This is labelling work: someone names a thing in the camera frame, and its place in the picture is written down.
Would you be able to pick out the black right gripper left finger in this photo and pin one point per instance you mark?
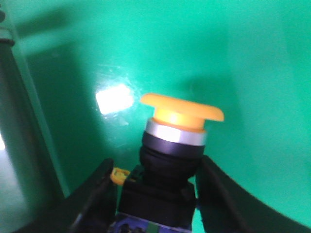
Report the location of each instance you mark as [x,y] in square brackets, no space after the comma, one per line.
[89,209]

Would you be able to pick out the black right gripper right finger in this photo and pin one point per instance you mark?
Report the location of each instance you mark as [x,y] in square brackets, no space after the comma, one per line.
[226,207]

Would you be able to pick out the yellow mushroom push button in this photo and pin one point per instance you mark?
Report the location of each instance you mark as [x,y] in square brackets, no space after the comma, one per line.
[157,196]

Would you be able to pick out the green conveyor belt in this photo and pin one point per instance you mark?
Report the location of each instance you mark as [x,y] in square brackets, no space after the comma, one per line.
[28,183]

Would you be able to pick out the green plastic tray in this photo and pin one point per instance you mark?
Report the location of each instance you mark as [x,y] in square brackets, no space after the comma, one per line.
[86,63]

